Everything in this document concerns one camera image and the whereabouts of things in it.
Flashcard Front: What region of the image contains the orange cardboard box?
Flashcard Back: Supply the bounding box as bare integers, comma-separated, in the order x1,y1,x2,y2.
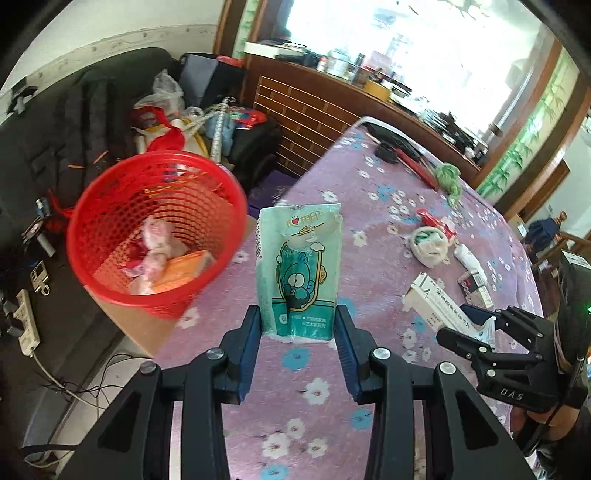
129,250,214,295

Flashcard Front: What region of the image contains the red plastic mesh basket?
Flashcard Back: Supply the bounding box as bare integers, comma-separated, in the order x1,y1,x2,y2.
67,151,246,320

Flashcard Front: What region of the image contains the white medicine box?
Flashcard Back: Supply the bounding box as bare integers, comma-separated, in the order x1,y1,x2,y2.
403,273,496,349

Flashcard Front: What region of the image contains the white small bottle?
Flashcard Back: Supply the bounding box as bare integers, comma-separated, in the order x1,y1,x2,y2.
454,244,488,284

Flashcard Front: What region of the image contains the white roll with green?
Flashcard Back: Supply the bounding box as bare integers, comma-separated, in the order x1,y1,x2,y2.
408,226,449,268

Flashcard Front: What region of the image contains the crumpled white red plastic bag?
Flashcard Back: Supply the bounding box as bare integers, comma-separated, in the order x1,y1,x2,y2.
120,216,188,283

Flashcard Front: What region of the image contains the white power strip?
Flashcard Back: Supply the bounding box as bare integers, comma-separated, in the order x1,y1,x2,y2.
14,289,40,357

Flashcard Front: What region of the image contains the person right hand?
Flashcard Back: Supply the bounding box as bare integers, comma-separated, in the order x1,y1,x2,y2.
510,405,585,467

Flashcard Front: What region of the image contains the teal tissue pack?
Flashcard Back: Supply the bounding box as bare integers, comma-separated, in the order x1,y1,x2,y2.
256,203,342,341

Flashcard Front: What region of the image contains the red cloth strap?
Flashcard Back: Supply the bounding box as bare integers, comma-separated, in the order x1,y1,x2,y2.
131,105,187,152

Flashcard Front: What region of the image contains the green cloth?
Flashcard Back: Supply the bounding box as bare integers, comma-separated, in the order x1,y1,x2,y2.
435,163,463,207

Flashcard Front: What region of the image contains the red flat case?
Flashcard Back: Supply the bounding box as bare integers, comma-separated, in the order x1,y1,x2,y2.
394,148,439,191

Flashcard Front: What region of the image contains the black backpack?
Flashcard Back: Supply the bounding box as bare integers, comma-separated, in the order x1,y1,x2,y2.
31,68,133,207

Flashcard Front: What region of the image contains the red white cigarette pack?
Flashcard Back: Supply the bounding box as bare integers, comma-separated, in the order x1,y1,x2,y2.
416,208,457,241

